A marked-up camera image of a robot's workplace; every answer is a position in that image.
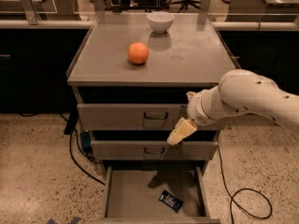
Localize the black snack packet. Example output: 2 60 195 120
159 190 183 212

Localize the grey drawer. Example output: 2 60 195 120
92 141 218 161
78 104 187 131
91 164 221 224

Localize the steel table background left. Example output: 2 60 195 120
0 0 80 21

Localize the grey middle drawer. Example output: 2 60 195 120
92 141 218 161

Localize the blue power adapter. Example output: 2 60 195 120
80 132 92 154

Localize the black floor cable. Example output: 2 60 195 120
217 146 274 224
18 111 107 187

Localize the grey top drawer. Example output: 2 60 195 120
78 104 187 131

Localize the steel counter background right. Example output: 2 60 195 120
226 0 299 22

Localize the white counter rail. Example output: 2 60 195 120
0 20 299 32

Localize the grey open bottom drawer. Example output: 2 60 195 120
91 164 221 224

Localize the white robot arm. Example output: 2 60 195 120
167 69 299 146

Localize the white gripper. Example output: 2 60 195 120
167 91 214 146

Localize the black floor cable left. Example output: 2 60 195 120
18 111 107 187

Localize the black floor cable right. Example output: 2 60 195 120
217 146 274 224

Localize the orange fruit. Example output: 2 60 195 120
127 43 149 64

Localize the white bowl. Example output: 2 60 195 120
147 11 175 34

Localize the grey metal drawer cabinet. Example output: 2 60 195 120
66 12 246 224

